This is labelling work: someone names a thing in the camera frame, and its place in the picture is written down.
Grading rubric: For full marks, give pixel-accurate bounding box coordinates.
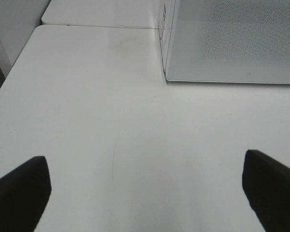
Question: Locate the white microwave oven body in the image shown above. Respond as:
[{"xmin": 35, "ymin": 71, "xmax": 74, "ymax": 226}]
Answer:
[{"xmin": 158, "ymin": 0, "xmax": 176, "ymax": 79}]

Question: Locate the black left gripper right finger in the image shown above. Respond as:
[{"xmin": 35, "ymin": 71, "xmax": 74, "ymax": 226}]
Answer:
[{"xmin": 242, "ymin": 150, "xmax": 290, "ymax": 232}]

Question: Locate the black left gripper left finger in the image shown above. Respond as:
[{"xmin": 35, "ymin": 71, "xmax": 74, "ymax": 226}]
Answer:
[{"xmin": 0, "ymin": 156, "xmax": 52, "ymax": 232}]

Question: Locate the white microwave door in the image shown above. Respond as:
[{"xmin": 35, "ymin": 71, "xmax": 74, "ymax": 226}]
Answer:
[{"xmin": 167, "ymin": 0, "xmax": 290, "ymax": 84}]

